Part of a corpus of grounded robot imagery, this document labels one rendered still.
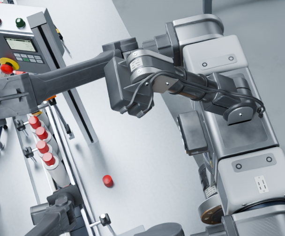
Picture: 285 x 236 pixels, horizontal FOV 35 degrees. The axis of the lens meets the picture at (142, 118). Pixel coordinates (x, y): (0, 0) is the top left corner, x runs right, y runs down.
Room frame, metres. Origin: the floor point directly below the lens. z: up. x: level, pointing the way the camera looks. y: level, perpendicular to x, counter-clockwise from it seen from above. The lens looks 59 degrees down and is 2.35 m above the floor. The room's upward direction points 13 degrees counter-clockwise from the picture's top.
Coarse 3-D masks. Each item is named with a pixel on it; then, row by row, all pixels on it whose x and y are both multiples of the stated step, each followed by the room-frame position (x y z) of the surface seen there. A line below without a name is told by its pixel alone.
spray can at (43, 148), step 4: (40, 140) 0.77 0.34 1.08; (36, 144) 0.76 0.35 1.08; (40, 144) 0.75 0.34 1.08; (44, 144) 0.75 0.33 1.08; (48, 144) 0.77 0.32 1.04; (40, 148) 0.74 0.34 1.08; (44, 148) 0.74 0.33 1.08; (48, 148) 0.75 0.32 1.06; (52, 148) 0.75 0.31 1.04; (40, 152) 0.74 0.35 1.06; (44, 152) 0.73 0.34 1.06; (52, 152) 0.74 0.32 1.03; (40, 156) 0.73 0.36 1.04; (60, 160) 0.76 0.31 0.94
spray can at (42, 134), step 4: (40, 128) 0.81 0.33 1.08; (44, 128) 0.81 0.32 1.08; (36, 132) 0.80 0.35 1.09; (40, 132) 0.80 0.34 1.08; (44, 132) 0.79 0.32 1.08; (48, 132) 0.81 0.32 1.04; (40, 136) 0.79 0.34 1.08; (44, 136) 0.79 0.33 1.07; (48, 136) 0.80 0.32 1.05; (52, 136) 0.81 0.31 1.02; (44, 140) 0.78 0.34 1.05; (48, 140) 0.78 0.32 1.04; (52, 140) 0.79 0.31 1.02; (52, 144) 0.79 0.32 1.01; (56, 144) 0.80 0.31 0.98; (56, 148) 0.79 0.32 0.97; (56, 152) 0.78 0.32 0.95; (60, 156) 0.79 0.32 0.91
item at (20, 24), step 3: (18, 18) 0.90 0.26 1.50; (21, 18) 0.89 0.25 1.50; (15, 21) 0.89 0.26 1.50; (18, 21) 0.89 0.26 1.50; (21, 21) 0.89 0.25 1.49; (24, 21) 0.90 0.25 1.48; (18, 24) 0.88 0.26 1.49; (21, 24) 0.88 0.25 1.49; (24, 24) 0.89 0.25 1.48; (18, 27) 0.88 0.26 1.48; (21, 27) 0.88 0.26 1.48
